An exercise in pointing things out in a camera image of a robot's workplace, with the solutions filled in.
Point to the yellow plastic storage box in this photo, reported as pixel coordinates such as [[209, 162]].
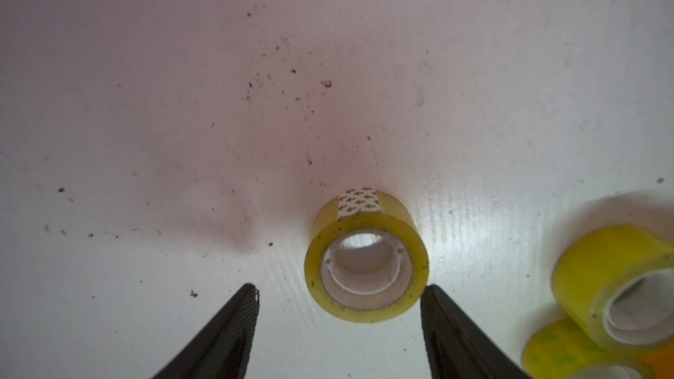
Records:
[[661, 362]]

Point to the yellow-green tape roll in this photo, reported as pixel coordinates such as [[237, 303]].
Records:
[[563, 351], [617, 284], [345, 290]]

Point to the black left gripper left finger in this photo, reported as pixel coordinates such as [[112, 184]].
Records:
[[222, 348]]

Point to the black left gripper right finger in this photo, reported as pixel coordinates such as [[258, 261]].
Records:
[[456, 347]]

